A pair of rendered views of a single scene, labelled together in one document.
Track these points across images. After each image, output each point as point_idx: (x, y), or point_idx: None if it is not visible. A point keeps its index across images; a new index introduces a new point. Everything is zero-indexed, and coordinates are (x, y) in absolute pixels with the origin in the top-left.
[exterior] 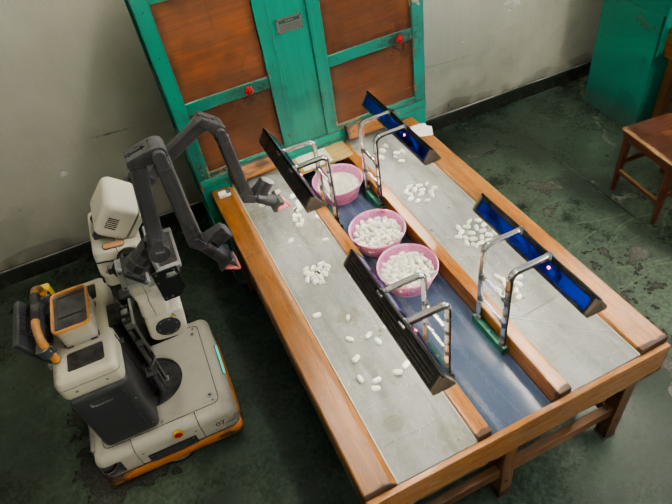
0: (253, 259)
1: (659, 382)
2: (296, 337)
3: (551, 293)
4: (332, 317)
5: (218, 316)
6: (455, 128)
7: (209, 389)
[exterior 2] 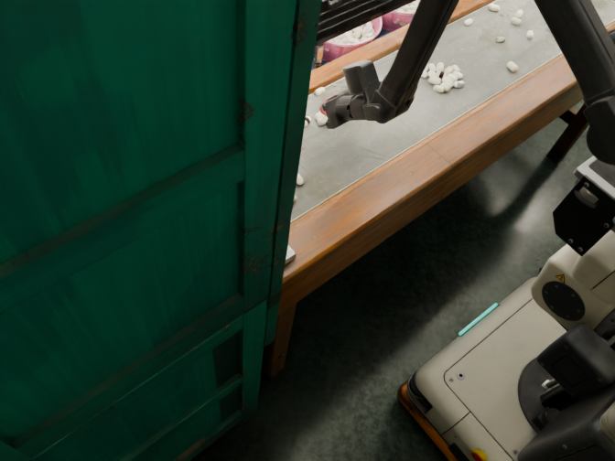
0: (449, 152)
1: None
2: (559, 76)
3: None
4: (504, 55)
5: (335, 423)
6: None
7: (536, 306)
